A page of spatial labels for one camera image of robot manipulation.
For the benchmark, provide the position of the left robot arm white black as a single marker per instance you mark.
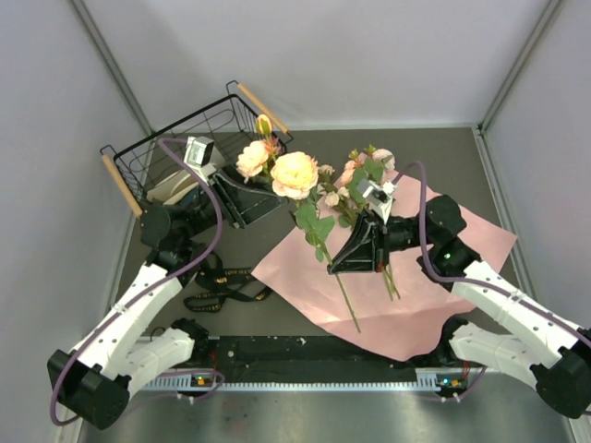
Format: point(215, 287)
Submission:
point(98, 377)

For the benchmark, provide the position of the black wire basket wooden handles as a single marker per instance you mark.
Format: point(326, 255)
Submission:
point(230, 122)

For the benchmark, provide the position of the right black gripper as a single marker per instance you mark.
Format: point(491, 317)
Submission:
point(367, 248)

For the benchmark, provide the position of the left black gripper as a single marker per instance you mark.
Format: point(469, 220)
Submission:
point(243, 202)

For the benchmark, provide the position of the pink wrapping paper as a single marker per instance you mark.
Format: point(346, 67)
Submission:
point(357, 307)

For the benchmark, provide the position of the black ribbon gold lettering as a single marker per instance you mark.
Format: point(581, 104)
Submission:
point(221, 284)

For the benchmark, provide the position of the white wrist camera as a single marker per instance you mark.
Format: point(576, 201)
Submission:
point(200, 156)
point(378, 197)

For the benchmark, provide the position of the white plate in basket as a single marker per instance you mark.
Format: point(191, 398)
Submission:
point(177, 184)

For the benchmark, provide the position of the grey slotted cable duct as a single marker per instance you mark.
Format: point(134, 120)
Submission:
point(417, 381)

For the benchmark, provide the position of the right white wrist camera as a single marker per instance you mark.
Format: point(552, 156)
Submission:
point(378, 197)

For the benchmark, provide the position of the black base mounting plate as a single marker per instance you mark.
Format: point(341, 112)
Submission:
point(250, 350)

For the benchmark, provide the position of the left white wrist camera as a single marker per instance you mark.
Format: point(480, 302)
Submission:
point(200, 156)

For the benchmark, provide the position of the small pink rose sprig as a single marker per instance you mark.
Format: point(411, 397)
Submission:
point(337, 197)

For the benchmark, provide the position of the peach rose flower stem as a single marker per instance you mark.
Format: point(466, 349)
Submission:
point(294, 176)

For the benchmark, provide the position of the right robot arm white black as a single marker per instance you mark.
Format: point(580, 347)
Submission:
point(546, 352)

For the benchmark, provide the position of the eucalyptus pink flower sprig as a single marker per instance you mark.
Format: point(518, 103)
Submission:
point(370, 163)

